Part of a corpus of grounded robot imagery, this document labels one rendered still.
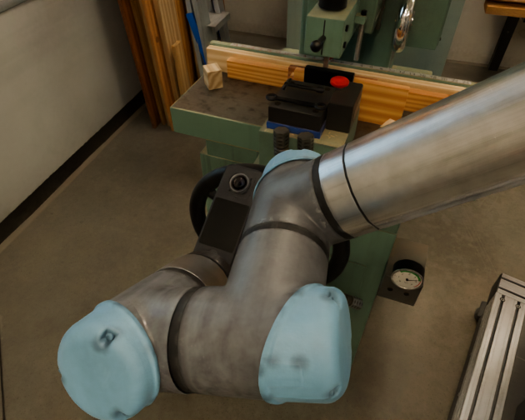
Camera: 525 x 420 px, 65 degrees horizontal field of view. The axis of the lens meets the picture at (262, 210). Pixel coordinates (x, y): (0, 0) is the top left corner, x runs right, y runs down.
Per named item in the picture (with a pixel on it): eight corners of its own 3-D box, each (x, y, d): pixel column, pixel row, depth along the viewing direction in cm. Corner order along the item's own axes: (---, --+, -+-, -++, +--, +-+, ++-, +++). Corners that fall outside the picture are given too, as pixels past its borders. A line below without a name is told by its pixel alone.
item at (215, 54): (207, 69, 95) (205, 47, 91) (211, 65, 96) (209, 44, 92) (487, 121, 79) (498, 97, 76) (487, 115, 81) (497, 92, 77)
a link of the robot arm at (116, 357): (162, 441, 26) (57, 425, 29) (231, 350, 36) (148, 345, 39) (140, 324, 25) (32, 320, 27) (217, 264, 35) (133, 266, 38)
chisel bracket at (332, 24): (302, 62, 79) (306, 15, 73) (322, 33, 88) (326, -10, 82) (340, 67, 77) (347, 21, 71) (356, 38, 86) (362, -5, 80)
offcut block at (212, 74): (222, 87, 89) (222, 69, 86) (208, 90, 88) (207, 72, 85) (217, 80, 91) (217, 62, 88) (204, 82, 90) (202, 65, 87)
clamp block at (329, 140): (256, 172, 73) (255, 129, 67) (281, 132, 82) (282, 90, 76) (337, 192, 69) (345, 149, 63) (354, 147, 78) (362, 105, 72)
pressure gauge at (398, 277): (385, 289, 86) (394, 266, 81) (388, 276, 89) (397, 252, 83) (416, 298, 85) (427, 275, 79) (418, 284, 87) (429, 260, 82)
